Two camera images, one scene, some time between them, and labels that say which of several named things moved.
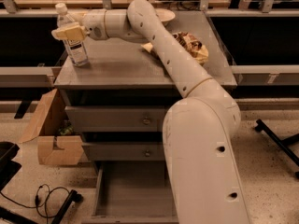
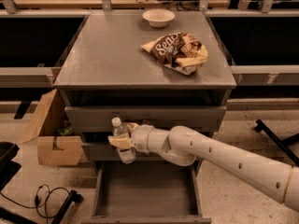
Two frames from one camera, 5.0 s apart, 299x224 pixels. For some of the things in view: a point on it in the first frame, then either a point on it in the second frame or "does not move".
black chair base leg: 72,196 does not move
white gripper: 93,24 -> 141,138
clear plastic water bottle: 77,48 -> 127,156
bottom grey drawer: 133,192 does not move
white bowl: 164,15 does not move
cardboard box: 52,149 does not move
